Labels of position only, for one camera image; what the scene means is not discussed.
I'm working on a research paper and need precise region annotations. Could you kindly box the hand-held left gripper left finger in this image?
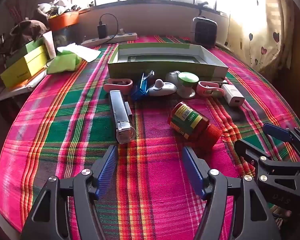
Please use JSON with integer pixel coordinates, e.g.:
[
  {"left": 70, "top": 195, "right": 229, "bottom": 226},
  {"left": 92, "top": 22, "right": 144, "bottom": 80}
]
[{"left": 20, "top": 144, "right": 119, "bottom": 240}]

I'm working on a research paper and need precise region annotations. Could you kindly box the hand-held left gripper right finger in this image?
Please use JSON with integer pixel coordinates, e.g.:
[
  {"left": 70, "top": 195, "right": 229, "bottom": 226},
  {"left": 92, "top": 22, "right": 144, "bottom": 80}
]
[{"left": 181, "top": 146, "right": 283, "bottom": 240}]

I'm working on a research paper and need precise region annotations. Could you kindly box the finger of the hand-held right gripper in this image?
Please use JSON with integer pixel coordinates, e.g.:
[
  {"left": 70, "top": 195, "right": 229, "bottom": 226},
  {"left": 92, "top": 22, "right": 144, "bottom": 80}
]
[
  {"left": 262, "top": 123, "right": 300, "bottom": 162},
  {"left": 234, "top": 138, "right": 300, "bottom": 214}
]

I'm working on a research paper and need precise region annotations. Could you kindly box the brown bottle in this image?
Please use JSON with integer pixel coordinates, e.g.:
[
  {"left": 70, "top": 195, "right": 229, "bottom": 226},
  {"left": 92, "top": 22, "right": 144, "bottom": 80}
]
[{"left": 167, "top": 102, "right": 223, "bottom": 148}]

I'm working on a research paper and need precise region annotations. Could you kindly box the white usb charger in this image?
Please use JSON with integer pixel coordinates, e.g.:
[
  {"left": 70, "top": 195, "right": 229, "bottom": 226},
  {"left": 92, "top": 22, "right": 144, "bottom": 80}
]
[{"left": 220, "top": 84, "right": 245, "bottom": 108}]

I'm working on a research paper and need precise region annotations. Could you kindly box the black flashlight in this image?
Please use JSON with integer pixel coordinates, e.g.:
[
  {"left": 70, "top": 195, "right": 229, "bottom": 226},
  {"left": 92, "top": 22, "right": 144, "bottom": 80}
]
[{"left": 109, "top": 90, "right": 136, "bottom": 145}]

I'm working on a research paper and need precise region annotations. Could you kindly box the pink and white clip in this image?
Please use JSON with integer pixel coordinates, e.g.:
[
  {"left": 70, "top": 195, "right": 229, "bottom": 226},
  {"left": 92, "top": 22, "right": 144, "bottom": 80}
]
[
  {"left": 196, "top": 81, "right": 224, "bottom": 97},
  {"left": 103, "top": 78, "right": 133, "bottom": 95}
]

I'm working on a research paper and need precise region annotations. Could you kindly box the blue usb device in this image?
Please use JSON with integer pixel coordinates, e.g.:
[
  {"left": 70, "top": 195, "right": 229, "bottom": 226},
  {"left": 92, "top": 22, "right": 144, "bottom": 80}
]
[{"left": 131, "top": 70, "right": 155, "bottom": 102}]

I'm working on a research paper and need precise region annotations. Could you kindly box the white egg-shaped toy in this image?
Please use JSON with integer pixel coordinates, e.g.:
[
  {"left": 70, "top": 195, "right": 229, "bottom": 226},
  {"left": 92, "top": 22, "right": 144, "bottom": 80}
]
[{"left": 148, "top": 79, "right": 177, "bottom": 97}]

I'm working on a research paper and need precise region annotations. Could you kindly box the green-topped white stand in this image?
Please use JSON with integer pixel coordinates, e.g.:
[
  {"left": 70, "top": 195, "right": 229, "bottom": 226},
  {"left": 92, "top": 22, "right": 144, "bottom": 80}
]
[{"left": 176, "top": 72, "right": 200, "bottom": 99}]

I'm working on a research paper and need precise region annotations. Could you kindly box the green cardboard box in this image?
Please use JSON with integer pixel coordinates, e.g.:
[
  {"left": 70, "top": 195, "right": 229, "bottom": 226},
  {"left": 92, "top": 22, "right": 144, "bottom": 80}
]
[{"left": 107, "top": 43, "right": 229, "bottom": 80}]

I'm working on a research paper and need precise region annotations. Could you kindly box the pink green plaid blanket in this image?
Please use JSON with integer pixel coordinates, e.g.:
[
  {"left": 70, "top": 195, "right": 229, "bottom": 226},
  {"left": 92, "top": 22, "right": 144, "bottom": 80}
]
[{"left": 0, "top": 35, "right": 300, "bottom": 240}]

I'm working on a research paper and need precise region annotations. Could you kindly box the cream heart-print curtain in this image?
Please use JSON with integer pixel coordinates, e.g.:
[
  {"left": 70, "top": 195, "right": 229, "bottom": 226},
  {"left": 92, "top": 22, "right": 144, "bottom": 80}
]
[{"left": 226, "top": 0, "right": 298, "bottom": 73}]

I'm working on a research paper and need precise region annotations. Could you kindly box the green tissue pack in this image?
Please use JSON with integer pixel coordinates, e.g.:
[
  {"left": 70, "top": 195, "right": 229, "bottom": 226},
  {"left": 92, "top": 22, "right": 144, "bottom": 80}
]
[{"left": 47, "top": 51, "right": 83, "bottom": 75}]

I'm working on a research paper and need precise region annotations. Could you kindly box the white paper sheet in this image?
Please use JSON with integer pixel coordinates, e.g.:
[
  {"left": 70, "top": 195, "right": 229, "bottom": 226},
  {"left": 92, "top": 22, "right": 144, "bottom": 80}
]
[{"left": 57, "top": 43, "right": 102, "bottom": 62}]

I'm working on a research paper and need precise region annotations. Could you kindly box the white flat board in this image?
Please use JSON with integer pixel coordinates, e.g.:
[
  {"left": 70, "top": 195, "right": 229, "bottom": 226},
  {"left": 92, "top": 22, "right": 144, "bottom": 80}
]
[{"left": 0, "top": 69, "right": 48, "bottom": 103}]

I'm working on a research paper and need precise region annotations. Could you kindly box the yellow cardboard carton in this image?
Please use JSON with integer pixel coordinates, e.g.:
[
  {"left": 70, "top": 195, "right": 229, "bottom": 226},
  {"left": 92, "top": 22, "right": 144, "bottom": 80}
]
[{"left": 0, "top": 45, "right": 48, "bottom": 88}]

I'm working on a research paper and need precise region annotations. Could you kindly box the white power strip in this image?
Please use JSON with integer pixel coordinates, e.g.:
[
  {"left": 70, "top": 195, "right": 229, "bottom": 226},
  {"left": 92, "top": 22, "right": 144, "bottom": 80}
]
[{"left": 81, "top": 32, "right": 138, "bottom": 47}]

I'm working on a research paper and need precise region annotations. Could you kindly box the black power adapter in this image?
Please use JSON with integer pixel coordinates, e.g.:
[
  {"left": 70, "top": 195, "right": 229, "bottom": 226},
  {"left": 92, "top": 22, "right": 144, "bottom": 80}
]
[{"left": 97, "top": 24, "right": 107, "bottom": 39}]

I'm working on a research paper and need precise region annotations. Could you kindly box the green cardboard carton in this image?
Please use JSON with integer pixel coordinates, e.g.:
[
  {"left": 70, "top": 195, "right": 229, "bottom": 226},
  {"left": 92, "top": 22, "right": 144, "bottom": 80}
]
[{"left": 5, "top": 37, "right": 46, "bottom": 67}]

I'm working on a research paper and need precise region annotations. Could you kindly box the brown patterned cloth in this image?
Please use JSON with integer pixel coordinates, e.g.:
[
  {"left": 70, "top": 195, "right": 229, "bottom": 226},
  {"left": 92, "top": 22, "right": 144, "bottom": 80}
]
[{"left": 10, "top": 19, "right": 49, "bottom": 43}]

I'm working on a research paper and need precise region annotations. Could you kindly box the black cable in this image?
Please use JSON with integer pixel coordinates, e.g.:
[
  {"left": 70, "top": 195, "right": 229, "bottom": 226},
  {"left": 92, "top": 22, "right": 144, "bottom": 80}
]
[{"left": 99, "top": 14, "right": 119, "bottom": 43}]

